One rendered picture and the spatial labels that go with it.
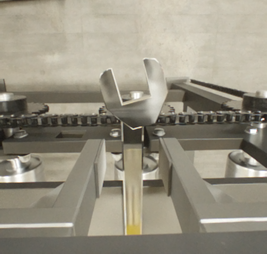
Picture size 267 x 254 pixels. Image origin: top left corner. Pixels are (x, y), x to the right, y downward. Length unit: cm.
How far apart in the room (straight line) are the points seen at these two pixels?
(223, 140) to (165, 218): 28
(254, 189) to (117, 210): 11
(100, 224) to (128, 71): 117
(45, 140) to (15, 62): 109
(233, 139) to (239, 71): 108
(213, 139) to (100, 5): 111
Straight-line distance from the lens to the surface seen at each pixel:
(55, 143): 42
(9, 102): 49
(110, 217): 18
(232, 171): 56
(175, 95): 100
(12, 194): 19
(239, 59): 149
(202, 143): 42
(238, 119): 43
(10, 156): 52
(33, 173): 53
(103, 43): 131
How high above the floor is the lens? 130
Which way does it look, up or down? 74 degrees down
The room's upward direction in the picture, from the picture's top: 174 degrees clockwise
